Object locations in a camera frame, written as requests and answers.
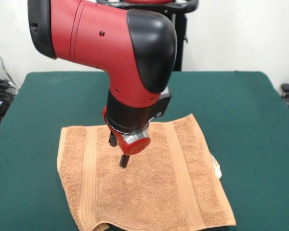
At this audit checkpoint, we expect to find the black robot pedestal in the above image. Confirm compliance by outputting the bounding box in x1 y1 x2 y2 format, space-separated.
96 0 198 72

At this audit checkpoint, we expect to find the orange terry towel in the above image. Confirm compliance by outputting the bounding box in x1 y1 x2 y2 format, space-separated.
56 114 237 231

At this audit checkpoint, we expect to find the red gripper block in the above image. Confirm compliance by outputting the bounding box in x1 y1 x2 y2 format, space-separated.
102 106 151 169

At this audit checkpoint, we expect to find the dark green table cloth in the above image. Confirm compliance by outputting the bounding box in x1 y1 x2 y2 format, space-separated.
0 71 289 231

